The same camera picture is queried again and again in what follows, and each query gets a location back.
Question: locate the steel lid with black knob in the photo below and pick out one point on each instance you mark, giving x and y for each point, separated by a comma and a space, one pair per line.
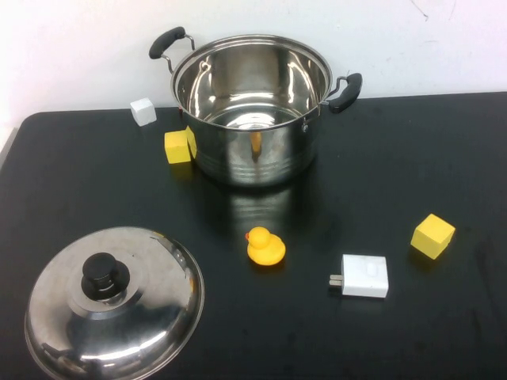
146, 301

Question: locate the yellow rubber duck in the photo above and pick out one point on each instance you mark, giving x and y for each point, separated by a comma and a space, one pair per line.
265, 249

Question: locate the white plug charger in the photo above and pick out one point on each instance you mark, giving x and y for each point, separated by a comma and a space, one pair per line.
364, 277

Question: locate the white cube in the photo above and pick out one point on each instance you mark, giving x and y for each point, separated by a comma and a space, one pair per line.
142, 111

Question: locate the yellow cube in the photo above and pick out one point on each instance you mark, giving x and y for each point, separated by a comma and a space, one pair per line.
431, 236
177, 148

